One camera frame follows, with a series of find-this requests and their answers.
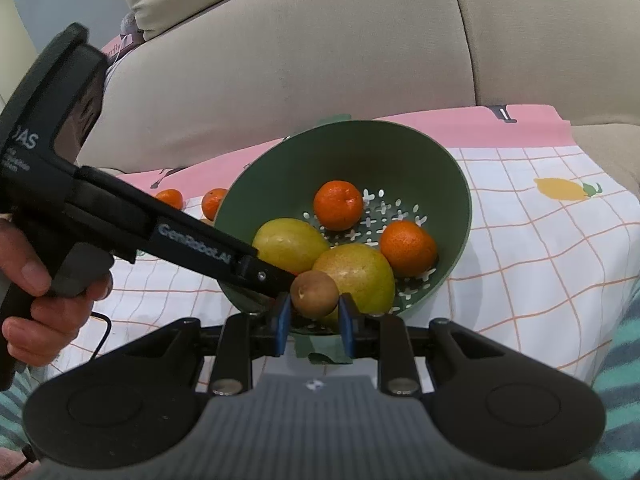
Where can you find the grey plush ball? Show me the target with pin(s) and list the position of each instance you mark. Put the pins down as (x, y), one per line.
(129, 22)

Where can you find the orange tangerine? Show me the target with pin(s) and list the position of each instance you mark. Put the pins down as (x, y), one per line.
(407, 247)
(170, 198)
(214, 203)
(337, 205)

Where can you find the person's leg in striped pajamas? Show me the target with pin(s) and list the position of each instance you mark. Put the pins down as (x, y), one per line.
(15, 405)
(620, 400)

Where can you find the yellow-green pear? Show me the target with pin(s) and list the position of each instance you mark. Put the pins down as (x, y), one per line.
(360, 275)
(287, 242)

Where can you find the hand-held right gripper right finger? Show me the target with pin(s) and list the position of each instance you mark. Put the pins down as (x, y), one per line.
(346, 327)

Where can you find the pink gift box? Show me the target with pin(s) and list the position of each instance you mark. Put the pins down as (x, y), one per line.
(117, 49)

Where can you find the brown kiwi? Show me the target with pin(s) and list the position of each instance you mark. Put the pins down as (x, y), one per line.
(314, 294)

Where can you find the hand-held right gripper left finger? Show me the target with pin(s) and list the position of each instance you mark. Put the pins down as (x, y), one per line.
(282, 325)

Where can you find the pink checked printed cloth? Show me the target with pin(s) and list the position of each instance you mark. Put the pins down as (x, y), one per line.
(525, 240)

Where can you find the green plastic colander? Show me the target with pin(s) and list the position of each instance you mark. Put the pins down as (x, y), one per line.
(400, 160)

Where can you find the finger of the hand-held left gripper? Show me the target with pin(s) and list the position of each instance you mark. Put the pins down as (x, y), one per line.
(267, 279)

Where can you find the beige sofa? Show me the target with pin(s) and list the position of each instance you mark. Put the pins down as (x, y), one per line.
(350, 60)

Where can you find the person's left hand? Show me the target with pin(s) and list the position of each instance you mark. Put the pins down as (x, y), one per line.
(45, 320)

